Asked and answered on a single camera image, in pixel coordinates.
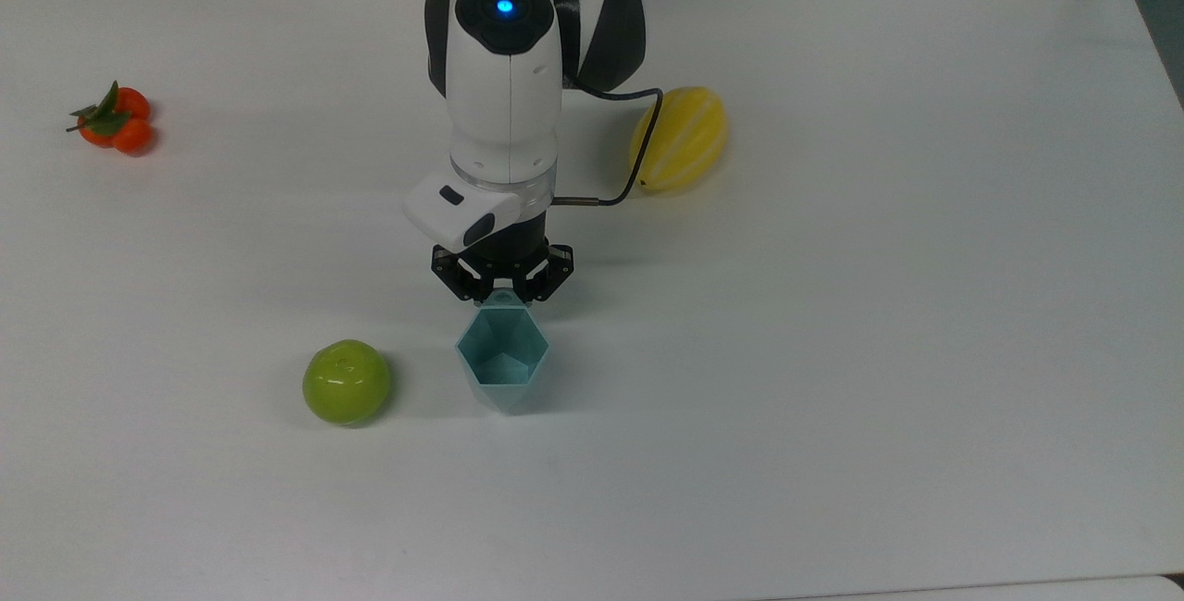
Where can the orange tangerine cluster with leaves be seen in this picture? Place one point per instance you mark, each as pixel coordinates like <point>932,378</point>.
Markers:
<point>120,125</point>

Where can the green apple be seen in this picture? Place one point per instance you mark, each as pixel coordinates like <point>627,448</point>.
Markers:
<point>347,384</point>

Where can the light blue hexagonal mug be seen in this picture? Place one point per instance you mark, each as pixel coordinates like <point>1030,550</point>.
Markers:
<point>504,370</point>

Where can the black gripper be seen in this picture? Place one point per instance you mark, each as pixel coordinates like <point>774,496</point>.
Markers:
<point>504,259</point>

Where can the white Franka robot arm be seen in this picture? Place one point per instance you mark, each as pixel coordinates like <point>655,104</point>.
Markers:
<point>504,102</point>

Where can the yellow striped melon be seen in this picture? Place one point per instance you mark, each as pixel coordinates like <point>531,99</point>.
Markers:
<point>689,139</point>

